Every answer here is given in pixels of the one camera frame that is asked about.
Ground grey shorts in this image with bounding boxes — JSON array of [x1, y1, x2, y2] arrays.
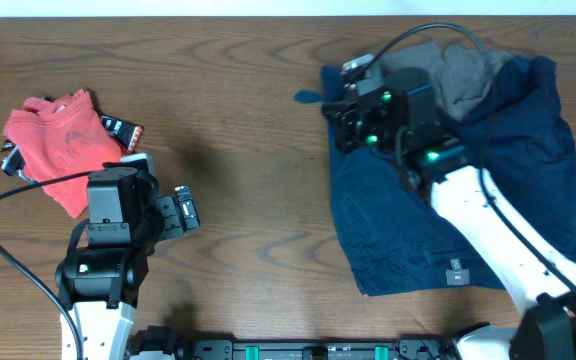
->
[[379, 42, 514, 122]]

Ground navy blue shorts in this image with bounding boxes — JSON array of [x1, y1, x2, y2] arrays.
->
[[294, 55, 576, 297]]

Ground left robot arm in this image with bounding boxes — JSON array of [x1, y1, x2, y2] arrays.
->
[[56, 167, 200, 359]]

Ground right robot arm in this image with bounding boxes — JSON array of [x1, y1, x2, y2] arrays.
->
[[322, 66, 576, 359]]

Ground black patterned folded garment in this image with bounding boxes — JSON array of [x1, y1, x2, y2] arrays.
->
[[0, 115, 144, 182]]

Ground red folded t-shirt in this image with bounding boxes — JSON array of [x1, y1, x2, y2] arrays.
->
[[3, 88, 130, 220]]

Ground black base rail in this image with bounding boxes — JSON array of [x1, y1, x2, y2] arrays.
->
[[123, 326, 460, 360]]

